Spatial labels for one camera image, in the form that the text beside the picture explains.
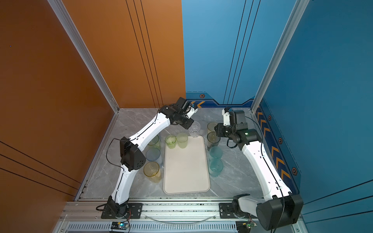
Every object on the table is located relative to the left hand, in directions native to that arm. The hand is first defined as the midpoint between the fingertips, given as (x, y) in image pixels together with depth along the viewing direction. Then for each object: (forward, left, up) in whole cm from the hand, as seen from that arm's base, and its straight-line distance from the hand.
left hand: (191, 122), depth 89 cm
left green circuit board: (-51, +36, -20) cm, 65 cm away
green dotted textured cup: (-5, +6, -11) cm, 14 cm away
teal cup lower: (-23, -15, -12) cm, 30 cm away
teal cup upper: (-13, -16, -13) cm, 24 cm away
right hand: (-10, -13, +7) cm, 18 cm away
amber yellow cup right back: (+1, -13, -6) cm, 14 cm away
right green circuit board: (-51, -27, -18) cm, 60 cm away
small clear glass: (-1, -2, -7) cm, 8 cm away
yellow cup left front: (-27, +21, -8) cm, 36 cm away
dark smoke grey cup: (-11, -13, -4) cm, 17 cm away
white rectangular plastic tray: (-24, +3, -17) cm, 30 cm away
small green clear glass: (-4, +14, -16) cm, 22 cm away
